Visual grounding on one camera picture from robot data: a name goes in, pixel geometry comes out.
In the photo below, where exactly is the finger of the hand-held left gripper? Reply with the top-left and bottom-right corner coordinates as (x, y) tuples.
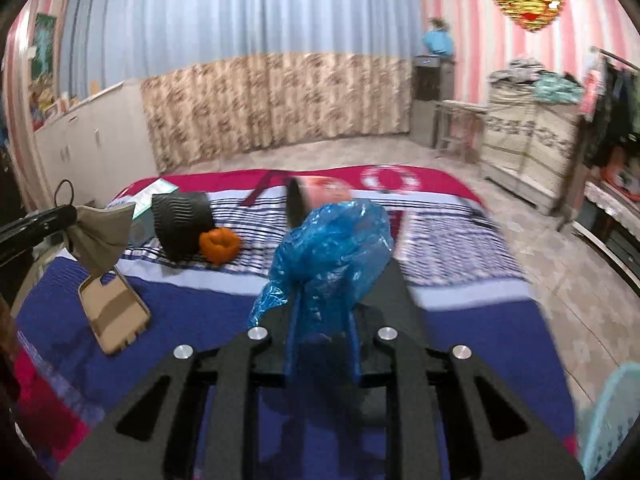
(0, 204), (79, 261)

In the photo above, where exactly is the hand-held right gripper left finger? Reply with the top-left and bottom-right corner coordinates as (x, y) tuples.
(57, 284), (305, 480)

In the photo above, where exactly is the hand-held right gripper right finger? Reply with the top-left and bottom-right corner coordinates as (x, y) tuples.
(347, 260), (586, 480)

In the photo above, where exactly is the blue plastic bag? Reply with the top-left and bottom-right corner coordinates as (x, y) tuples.
(248, 199), (397, 343)

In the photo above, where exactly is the light blue wastebasket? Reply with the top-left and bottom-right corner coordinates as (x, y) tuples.
(579, 364), (637, 480)

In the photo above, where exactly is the striped blue and red blanket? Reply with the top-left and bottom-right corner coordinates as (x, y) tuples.
(10, 164), (581, 480)

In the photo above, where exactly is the white cabinet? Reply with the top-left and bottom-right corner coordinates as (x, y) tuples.
(34, 80), (158, 208)

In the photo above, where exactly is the teal tissue box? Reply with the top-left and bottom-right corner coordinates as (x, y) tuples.
(106, 178), (179, 250)

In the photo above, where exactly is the brown phone case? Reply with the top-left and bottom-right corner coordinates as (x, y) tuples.
(77, 267), (152, 357)

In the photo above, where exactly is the orange fruit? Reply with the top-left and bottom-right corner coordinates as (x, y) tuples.
(198, 227), (242, 265)

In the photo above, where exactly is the dark woven pouch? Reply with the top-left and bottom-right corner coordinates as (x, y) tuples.
(151, 191), (217, 262)

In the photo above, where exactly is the pink cup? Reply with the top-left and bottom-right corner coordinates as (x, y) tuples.
(285, 176), (354, 235)

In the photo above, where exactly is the small white table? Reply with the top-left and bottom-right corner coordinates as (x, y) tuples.
(434, 100), (490, 164)

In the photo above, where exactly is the grey water dispenser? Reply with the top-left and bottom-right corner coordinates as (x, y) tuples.
(410, 54), (457, 149)

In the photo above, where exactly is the blue and floral curtain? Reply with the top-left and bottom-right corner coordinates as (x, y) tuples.
(60, 0), (423, 173)

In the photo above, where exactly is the cloth-covered cabinet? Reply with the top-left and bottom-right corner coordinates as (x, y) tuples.
(480, 82), (585, 217)

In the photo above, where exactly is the low cabinet with lace cloth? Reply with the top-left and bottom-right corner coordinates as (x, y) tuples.
(570, 180), (640, 283)

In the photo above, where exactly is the pile of clothes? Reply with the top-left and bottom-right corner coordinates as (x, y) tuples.
(489, 57), (586, 105)

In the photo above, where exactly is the rack of hanging clothes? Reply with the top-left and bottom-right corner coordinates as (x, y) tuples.
(579, 46), (640, 173)

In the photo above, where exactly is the black looped cable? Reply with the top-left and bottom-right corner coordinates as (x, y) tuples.
(53, 179), (77, 207)

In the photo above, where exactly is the green wall picture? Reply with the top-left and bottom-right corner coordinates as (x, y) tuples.
(29, 12), (59, 87)

